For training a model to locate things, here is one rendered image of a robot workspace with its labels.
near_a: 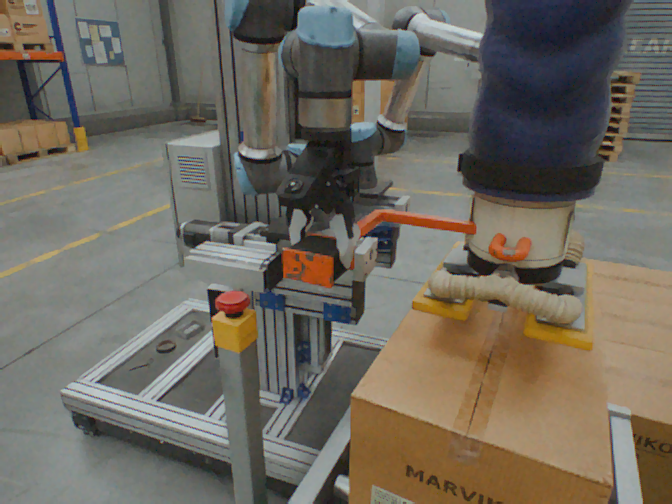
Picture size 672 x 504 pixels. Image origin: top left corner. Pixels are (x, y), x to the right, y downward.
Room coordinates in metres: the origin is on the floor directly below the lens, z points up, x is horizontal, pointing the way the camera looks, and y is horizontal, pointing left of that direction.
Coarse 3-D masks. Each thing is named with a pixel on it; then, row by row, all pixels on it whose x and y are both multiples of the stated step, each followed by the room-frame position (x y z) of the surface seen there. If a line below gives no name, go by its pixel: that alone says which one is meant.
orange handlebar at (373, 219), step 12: (372, 216) 0.84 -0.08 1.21; (384, 216) 0.87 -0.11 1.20; (396, 216) 0.85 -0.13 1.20; (408, 216) 0.84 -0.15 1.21; (420, 216) 0.84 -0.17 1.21; (432, 216) 0.83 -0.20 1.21; (360, 228) 0.77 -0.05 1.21; (444, 228) 0.81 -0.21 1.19; (456, 228) 0.80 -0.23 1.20; (468, 228) 0.79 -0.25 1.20; (492, 240) 0.71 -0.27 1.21; (504, 240) 0.72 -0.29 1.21; (528, 240) 0.70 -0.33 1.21; (492, 252) 0.67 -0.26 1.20; (504, 252) 0.66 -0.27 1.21; (516, 252) 0.66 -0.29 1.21; (528, 252) 0.67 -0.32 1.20
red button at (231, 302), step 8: (224, 296) 0.82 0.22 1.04; (232, 296) 0.82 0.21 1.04; (240, 296) 0.82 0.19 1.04; (248, 296) 0.83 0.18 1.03; (216, 304) 0.80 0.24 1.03; (224, 304) 0.79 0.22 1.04; (232, 304) 0.79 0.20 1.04; (240, 304) 0.80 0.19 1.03; (248, 304) 0.81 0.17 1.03; (232, 312) 0.79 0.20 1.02; (240, 312) 0.81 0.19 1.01
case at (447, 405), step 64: (448, 320) 0.88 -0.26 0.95; (512, 320) 0.88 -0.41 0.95; (384, 384) 0.66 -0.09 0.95; (448, 384) 0.66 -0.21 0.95; (512, 384) 0.66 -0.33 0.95; (576, 384) 0.66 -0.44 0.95; (384, 448) 0.60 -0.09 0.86; (448, 448) 0.55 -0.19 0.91; (512, 448) 0.51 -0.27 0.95; (576, 448) 0.51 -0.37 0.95
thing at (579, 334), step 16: (592, 272) 0.83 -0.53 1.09; (544, 288) 0.75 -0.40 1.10; (560, 288) 0.70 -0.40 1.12; (592, 288) 0.76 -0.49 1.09; (592, 304) 0.70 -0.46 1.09; (528, 320) 0.65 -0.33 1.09; (544, 320) 0.64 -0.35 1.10; (576, 320) 0.64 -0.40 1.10; (592, 320) 0.64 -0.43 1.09; (528, 336) 0.62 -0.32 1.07; (544, 336) 0.61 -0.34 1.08; (560, 336) 0.60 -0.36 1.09; (576, 336) 0.60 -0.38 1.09; (592, 336) 0.60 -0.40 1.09
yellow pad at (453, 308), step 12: (468, 276) 0.80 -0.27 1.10; (480, 276) 0.81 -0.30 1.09; (420, 300) 0.71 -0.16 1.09; (432, 300) 0.71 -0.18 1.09; (444, 300) 0.71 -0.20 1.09; (456, 300) 0.71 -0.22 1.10; (468, 300) 0.72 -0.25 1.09; (432, 312) 0.70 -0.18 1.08; (444, 312) 0.69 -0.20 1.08; (456, 312) 0.68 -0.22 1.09; (468, 312) 0.68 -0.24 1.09
